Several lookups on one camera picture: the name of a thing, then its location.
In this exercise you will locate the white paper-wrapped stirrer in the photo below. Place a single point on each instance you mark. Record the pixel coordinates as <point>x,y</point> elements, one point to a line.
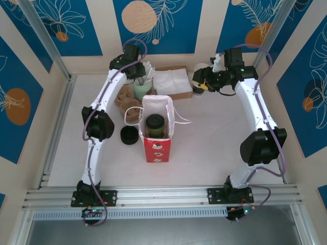
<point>147,72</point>
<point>151,74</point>

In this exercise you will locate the mint green holder cup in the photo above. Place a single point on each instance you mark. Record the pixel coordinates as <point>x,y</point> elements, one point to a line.
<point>141,89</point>

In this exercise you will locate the stack of white paper cups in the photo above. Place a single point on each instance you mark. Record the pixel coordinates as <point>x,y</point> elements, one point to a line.
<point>197,92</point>

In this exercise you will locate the aluminium side rail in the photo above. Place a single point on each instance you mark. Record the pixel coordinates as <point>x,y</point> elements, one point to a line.
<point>60,122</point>

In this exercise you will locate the brown cardboard napkin box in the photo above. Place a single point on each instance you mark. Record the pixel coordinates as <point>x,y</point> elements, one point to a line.
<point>178,96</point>

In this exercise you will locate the red white paper bag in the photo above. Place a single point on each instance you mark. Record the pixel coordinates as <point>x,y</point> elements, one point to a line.
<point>155,153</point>

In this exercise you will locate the white paper napkins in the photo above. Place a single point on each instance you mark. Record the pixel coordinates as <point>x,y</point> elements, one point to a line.
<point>171,81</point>

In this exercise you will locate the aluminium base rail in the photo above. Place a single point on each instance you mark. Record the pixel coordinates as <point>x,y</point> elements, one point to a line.
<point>163,195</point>

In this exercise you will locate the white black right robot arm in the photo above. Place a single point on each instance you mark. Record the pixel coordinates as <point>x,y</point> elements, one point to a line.
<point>258,107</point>

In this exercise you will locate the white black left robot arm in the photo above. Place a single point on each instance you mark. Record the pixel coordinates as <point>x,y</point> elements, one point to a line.
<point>93,163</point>

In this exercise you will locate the stack of pulp cup carriers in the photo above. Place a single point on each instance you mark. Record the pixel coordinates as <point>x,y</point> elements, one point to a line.
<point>126,102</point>

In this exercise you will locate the brown pulp cup carrier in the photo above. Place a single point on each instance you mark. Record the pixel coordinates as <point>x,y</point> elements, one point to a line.
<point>166,131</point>

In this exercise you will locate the aluminium frame post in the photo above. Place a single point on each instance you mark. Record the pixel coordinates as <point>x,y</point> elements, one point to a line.
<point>276,30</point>
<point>43,33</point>

